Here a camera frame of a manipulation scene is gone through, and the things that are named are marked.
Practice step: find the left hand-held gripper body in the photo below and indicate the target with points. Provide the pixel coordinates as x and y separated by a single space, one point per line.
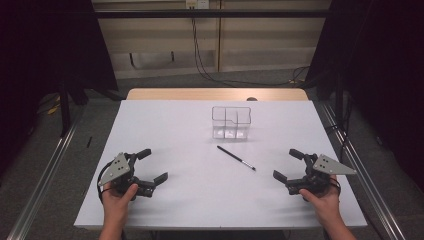
115 168

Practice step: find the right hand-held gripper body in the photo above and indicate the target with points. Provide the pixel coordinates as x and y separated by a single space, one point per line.
328 165

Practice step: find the black makeup brush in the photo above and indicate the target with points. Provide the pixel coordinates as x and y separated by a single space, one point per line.
235 157

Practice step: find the clear plastic organizer box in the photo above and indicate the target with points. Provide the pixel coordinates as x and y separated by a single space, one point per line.
231 123

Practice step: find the person's left hand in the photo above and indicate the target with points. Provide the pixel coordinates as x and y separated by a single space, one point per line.
116 203

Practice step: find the person's right hand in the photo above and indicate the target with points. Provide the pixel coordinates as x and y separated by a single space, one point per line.
321 203

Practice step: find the white table mat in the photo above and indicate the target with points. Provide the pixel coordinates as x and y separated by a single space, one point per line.
186 200

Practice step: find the small black floor stick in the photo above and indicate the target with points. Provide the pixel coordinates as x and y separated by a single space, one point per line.
89 141

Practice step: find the dark round table grommet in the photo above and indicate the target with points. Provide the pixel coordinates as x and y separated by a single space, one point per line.
251 99

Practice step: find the wooden table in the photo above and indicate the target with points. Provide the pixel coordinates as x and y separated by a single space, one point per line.
200 94

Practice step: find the black curtain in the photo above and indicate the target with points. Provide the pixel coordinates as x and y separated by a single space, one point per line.
380 66
46 46

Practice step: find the aluminium floor rail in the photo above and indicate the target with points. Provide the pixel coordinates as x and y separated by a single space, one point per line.
363 173
43 180

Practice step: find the black metal stand post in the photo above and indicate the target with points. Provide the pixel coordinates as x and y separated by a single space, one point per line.
64 110
339 93

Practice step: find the black horizontal frame bar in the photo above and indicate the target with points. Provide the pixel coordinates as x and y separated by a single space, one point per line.
213 13

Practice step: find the white wall socket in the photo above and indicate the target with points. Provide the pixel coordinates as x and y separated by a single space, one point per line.
197 3

